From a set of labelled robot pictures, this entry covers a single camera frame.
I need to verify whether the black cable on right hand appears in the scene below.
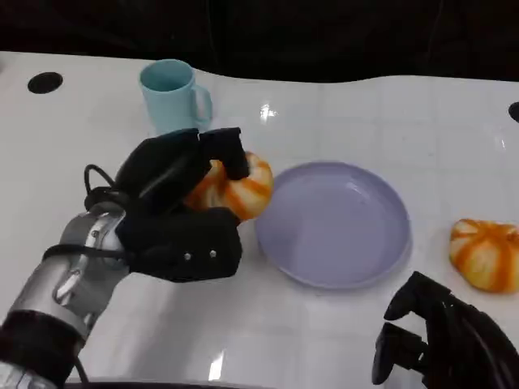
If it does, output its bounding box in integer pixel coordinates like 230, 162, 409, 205
441, 290, 506, 389

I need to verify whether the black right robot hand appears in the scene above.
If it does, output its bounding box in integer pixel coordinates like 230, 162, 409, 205
371, 271, 519, 389

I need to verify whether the pale green mug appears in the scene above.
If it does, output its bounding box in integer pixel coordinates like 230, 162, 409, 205
139, 58, 213, 137

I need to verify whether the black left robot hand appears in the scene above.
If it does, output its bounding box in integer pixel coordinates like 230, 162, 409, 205
115, 127, 251, 212

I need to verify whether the black looping arm cable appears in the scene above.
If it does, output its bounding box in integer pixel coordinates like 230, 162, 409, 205
83, 164, 141, 214

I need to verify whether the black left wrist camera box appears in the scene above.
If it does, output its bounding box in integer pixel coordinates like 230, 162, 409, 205
120, 206, 243, 283

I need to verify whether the orange and white bread roll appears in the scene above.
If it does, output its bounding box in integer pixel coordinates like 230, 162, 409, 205
449, 218, 519, 293
184, 150, 273, 222

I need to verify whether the lilac plate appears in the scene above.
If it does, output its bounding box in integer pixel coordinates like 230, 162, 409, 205
254, 160, 411, 290

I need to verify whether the black cable across forearm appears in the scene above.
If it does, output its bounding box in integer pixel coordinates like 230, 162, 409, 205
42, 243, 137, 263

